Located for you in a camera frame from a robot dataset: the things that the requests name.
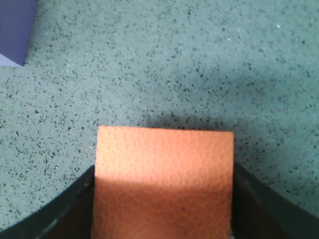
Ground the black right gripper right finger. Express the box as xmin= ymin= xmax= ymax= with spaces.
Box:
xmin=231 ymin=162 xmax=319 ymax=239

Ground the orange foam cube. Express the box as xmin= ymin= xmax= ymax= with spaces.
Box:
xmin=91 ymin=126 xmax=234 ymax=239

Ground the purple foam cube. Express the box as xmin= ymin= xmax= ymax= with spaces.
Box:
xmin=0 ymin=0 xmax=37 ymax=67

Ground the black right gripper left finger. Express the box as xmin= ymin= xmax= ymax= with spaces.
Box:
xmin=0 ymin=166 xmax=95 ymax=239

